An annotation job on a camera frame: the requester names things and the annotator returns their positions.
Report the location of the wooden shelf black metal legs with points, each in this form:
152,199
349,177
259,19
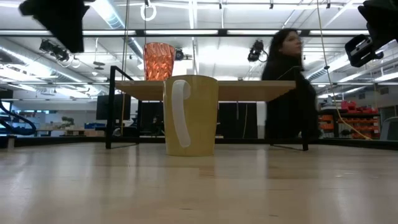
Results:
248,90

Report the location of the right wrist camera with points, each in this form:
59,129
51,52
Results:
360,51

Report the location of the black rectangular box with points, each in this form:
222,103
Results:
237,119

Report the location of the black metal rig frame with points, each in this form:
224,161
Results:
62,141

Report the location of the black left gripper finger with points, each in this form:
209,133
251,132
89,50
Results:
70,34

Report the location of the grey office chair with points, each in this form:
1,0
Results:
390,129

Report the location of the person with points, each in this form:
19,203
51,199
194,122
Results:
286,109

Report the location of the silver ceiling duct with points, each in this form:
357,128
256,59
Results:
113,21

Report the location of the red storage bin rack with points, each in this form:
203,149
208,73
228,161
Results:
357,110

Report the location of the black hanging camera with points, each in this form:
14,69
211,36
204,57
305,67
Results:
255,51

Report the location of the black ceiling gear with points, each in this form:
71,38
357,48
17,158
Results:
53,49

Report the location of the black monitor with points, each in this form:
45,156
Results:
112,107

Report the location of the orange faceted plastic cup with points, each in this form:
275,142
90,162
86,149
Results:
158,62

